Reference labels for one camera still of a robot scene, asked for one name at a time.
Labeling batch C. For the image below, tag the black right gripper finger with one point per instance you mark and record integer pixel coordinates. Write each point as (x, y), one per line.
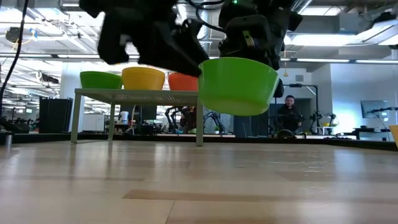
(280, 90)

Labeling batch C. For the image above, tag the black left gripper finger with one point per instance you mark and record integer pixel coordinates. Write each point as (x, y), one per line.
(192, 28)
(183, 59)

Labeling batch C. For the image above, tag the orange plastic mini bowl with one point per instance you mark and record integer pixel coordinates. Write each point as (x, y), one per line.
(177, 74)
(182, 84)

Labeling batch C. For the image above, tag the yellow plastic mini bowl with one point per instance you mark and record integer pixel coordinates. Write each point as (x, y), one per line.
(143, 72)
(143, 83)
(395, 135)
(143, 68)

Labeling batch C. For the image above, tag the green plastic mini bowl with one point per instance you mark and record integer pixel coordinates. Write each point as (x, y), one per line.
(99, 80)
(236, 87)

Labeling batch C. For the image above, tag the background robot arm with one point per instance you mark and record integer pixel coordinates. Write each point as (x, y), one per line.
(177, 119)
(214, 119)

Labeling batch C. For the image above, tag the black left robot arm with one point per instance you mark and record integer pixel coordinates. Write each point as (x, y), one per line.
(130, 6)

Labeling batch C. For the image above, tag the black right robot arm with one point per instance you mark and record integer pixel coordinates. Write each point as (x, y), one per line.
(293, 15)

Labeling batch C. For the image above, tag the person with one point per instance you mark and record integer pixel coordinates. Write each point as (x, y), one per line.
(289, 116)

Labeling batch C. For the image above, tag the ceiling light strip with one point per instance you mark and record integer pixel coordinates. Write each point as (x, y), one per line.
(376, 61)
(323, 60)

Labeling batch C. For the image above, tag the pale green perforated metal rack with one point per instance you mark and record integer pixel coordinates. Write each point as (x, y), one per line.
(93, 91)

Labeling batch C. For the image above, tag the white bucket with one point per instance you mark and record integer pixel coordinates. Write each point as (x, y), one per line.
(124, 118)

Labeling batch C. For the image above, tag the black cabinet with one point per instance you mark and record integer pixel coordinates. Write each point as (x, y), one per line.
(56, 115)

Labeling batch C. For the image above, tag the black aluminium table frame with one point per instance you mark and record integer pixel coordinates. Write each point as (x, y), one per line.
(342, 144)

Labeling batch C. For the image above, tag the dark wall monitor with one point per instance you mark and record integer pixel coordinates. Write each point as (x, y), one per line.
(373, 109)

